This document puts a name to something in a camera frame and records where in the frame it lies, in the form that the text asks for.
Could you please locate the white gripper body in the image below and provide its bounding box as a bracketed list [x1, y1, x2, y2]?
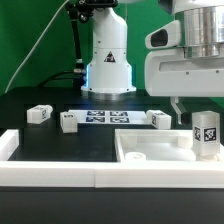
[144, 20, 224, 97]

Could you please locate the black cable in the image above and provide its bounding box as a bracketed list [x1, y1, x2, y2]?
[39, 70, 84, 88]

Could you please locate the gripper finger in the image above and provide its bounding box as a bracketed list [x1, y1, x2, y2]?
[170, 97, 190, 125]

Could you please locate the white square tabletop part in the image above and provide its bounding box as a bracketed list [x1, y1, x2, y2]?
[115, 129, 224, 163]

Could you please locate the grey cable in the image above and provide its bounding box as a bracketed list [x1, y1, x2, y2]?
[4, 0, 72, 94]

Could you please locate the white U-shaped fence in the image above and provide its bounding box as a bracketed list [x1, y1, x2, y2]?
[0, 129, 224, 188]

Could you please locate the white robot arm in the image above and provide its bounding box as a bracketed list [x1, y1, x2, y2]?
[78, 0, 224, 117]

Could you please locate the white sheet with markers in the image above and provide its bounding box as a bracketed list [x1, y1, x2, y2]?
[70, 110, 148, 125]

